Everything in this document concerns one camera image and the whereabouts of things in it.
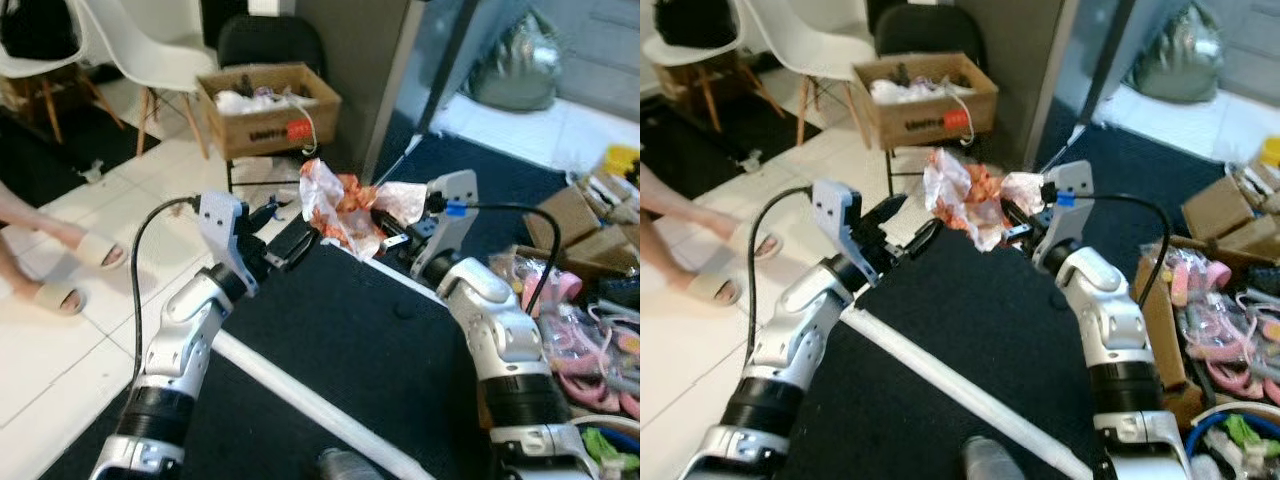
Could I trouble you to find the cardboard box of pink items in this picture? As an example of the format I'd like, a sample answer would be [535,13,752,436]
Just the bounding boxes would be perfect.
[1134,238,1280,433]
[476,246,641,426]

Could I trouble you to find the white floor strip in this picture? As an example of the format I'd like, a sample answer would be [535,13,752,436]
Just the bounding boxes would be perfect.
[208,238,447,480]
[838,302,1093,480]

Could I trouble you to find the cardboard box with red label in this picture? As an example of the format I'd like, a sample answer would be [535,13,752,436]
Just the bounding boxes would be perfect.
[851,52,1000,152]
[196,62,343,162]

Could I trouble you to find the person's bare leg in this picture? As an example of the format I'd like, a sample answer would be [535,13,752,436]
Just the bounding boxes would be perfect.
[640,163,761,291]
[0,179,93,297]

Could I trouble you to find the white cable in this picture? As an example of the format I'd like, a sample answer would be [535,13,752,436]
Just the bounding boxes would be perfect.
[948,84,977,147]
[292,92,321,155]

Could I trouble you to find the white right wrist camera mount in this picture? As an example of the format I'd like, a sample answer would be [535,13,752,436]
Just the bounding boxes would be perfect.
[1030,159,1097,273]
[410,169,480,288]

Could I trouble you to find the orange white wrapper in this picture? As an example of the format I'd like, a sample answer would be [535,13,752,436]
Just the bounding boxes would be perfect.
[299,157,430,261]
[921,147,1047,253]

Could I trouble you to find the black chair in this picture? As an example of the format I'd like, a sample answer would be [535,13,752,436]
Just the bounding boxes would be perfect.
[217,14,327,196]
[874,4,987,199]

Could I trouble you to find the black carpet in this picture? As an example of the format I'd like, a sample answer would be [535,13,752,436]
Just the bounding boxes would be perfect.
[36,128,641,480]
[792,98,1280,480]

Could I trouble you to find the black bag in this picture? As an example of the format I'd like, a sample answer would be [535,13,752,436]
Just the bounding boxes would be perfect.
[654,0,740,50]
[0,0,83,60]

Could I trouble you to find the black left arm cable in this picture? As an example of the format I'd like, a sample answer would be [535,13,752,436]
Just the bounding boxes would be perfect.
[744,184,817,373]
[129,196,203,386]

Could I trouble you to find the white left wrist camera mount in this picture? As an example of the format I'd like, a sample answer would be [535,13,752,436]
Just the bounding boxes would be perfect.
[811,179,864,267]
[196,191,253,293]

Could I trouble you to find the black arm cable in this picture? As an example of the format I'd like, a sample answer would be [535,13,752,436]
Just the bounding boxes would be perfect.
[1042,187,1172,303]
[428,198,562,319]
[129,196,203,386]
[744,184,817,373]

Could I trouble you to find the white shell chair wooden legs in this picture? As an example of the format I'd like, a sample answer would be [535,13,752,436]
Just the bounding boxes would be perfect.
[640,0,787,135]
[738,0,873,149]
[76,0,219,159]
[0,0,125,145]

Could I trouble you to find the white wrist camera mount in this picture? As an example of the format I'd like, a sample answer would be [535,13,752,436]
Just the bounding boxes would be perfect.
[410,169,480,288]
[196,191,253,293]
[1030,159,1097,273]
[811,179,864,267]

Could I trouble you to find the grey robot foot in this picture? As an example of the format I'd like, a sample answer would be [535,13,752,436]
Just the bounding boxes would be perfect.
[961,434,1033,480]
[317,447,387,480]

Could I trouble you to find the black slanted pole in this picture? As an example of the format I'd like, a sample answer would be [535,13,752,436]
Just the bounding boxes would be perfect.
[374,0,483,189]
[1036,0,1143,173]

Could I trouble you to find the shiny silver bag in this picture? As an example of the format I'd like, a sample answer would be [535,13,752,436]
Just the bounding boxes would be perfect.
[1134,3,1227,105]
[469,9,562,113]

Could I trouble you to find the beige slipper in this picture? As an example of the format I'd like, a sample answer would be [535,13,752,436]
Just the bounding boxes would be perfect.
[684,271,742,308]
[60,232,128,271]
[2,279,87,318]
[744,229,784,265]

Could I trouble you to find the green plastic item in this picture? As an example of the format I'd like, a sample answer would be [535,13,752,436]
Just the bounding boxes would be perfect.
[580,425,641,477]
[1222,412,1280,463]

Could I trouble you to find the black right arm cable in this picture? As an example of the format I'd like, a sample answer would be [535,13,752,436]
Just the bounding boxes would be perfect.
[1042,187,1172,303]
[428,198,562,319]

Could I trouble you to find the open brown cardboard box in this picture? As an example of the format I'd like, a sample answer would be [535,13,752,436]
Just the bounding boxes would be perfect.
[1180,158,1280,263]
[524,172,641,273]

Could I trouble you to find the blue cable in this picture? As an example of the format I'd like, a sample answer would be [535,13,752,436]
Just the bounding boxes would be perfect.
[572,416,641,453]
[1184,402,1280,456]

